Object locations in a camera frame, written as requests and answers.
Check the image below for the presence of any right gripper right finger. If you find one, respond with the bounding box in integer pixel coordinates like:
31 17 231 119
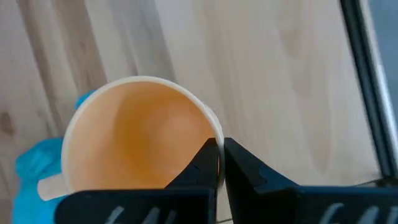
223 138 398 224

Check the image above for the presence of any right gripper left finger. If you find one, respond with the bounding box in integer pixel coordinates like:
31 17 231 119
55 138 220 224

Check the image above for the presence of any cream mug with handle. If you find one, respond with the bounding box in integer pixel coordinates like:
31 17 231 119
37 75 225 202

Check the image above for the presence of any blue microfibre cloth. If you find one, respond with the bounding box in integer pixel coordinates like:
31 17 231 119
11 89 97 224

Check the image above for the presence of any black aluminium rig frame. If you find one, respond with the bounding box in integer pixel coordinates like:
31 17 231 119
340 0 398 187

